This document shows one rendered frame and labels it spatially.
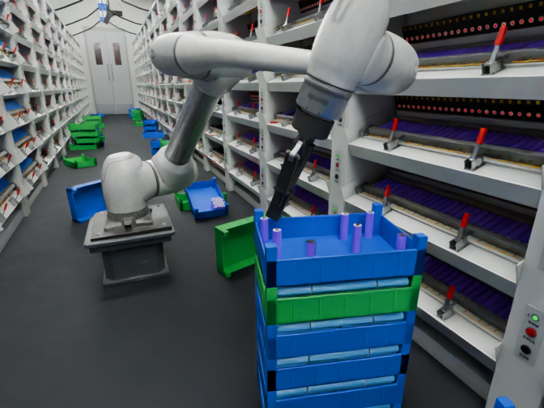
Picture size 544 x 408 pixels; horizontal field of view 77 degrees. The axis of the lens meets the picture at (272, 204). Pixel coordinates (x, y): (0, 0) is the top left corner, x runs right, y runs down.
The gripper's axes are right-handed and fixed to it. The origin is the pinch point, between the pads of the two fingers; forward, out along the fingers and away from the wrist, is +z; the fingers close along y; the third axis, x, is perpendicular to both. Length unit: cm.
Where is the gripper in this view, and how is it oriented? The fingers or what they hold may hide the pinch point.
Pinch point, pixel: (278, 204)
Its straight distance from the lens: 72.8
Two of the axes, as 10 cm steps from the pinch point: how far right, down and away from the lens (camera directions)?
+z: -3.5, 8.3, 4.4
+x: 8.7, 4.6, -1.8
